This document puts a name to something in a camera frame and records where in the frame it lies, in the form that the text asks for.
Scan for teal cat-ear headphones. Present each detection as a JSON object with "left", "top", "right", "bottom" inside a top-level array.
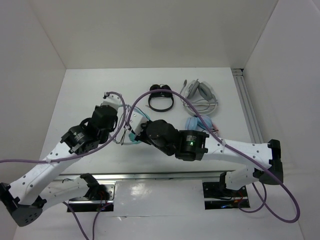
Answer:
[{"left": 112, "top": 106, "right": 150, "bottom": 146}]

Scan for thin black audio cable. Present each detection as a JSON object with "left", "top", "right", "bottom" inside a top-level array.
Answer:
[{"left": 113, "top": 106, "right": 141, "bottom": 146}]

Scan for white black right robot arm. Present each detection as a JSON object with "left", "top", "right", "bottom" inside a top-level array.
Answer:
[{"left": 130, "top": 119, "right": 284, "bottom": 196}]

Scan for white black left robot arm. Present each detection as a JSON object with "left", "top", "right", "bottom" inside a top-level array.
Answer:
[{"left": 0, "top": 104, "right": 118, "bottom": 227}]

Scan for pink blue cat-ear headphones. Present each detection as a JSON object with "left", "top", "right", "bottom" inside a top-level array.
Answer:
[{"left": 185, "top": 115, "right": 219, "bottom": 137}]

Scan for small black headphones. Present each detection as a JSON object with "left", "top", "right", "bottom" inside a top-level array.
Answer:
[{"left": 147, "top": 84, "right": 175, "bottom": 113}]

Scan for white grey gaming headset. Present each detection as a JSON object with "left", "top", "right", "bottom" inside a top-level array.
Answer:
[{"left": 180, "top": 79, "right": 219, "bottom": 115}]

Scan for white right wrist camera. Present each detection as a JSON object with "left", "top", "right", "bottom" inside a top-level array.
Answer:
[{"left": 129, "top": 113, "right": 149, "bottom": 135}]

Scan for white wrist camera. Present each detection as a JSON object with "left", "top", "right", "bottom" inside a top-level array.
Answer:
[
  {"left": 100, "top": 92, "right": 123, "bottom": 110},
  {"left": 129, "top": 113, "right": 149, "bottom": 135}
]

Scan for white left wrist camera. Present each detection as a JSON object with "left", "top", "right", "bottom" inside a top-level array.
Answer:
[{"left": 100, "top": 92, "right": 123, "bottom": 110}]

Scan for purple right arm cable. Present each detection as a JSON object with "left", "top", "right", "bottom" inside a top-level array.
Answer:
[{"left": 124, "top": 90, "right": 301, "bottom": 223}]

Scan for aluminium table edge rail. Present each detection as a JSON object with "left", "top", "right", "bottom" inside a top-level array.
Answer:
[{"left": 53, "top": 170, "right": 236, "bottom": 182}]

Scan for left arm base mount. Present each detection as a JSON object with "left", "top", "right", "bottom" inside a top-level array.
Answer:
[{"left": 67, "top": 181, "right": 116, "bottom": 213}]

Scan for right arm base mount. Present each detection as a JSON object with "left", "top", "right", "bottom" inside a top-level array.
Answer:
[{"left": 202, "top": 182, "right": 250, "bottom": 210}]

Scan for aluminium side rail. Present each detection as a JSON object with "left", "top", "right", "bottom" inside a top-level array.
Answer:
[{"left": 231, "top": 68, "right": 264, "bottom": 144}]

